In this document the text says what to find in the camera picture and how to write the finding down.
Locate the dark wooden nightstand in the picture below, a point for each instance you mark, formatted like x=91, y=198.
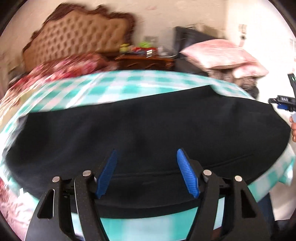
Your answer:
x=141, y=62

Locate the black pants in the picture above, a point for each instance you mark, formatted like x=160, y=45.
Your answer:
x=227, y=135

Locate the clutter of items on nightstand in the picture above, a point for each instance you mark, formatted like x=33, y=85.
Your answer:
x=147, y=49

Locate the red floral quilt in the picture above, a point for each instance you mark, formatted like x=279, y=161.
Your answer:
x=70, y=67

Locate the pink floral pillow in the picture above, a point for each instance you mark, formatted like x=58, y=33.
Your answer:
x=217, y=54

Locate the black leather chair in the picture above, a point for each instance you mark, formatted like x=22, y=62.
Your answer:
x=184, y=37

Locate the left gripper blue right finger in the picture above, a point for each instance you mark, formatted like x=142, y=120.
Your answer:
x=188, y=174

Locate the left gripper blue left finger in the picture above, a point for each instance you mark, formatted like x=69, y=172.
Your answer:
x=105, y=173

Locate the person's right hand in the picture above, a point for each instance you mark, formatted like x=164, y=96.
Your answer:
x=293, y=128

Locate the tufted tan headboard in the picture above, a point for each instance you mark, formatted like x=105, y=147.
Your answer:
x=72, y=29

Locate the pile of folded blankets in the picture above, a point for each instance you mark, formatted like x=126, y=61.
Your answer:
x=249, y=84

